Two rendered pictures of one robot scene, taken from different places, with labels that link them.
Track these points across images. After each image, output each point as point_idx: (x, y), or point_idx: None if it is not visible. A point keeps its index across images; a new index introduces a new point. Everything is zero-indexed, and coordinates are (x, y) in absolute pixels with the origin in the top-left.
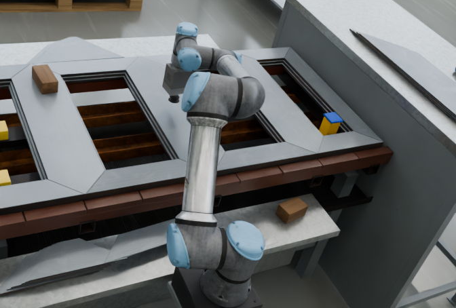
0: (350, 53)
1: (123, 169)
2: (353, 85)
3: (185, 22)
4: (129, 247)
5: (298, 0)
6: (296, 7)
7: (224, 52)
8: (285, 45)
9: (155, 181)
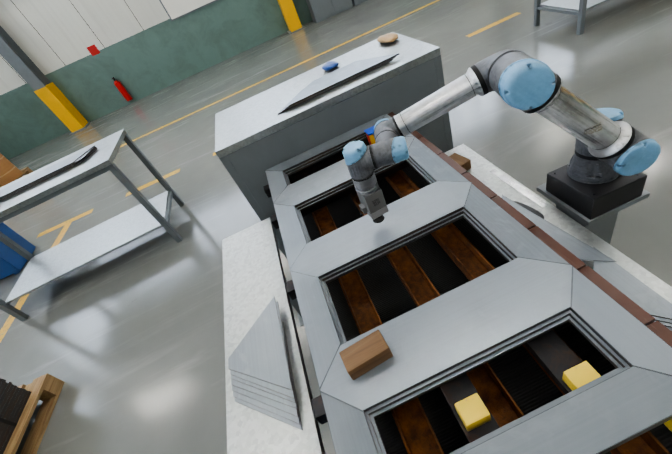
0: (311, 111)
1: (507, 242)
2: (331, 122)
3: (346, 149)
4: (576, 247)
5: (230, 144)
6: (236, 149)
7: (387, 123)
8: (255, 179)
9: (510, 216)
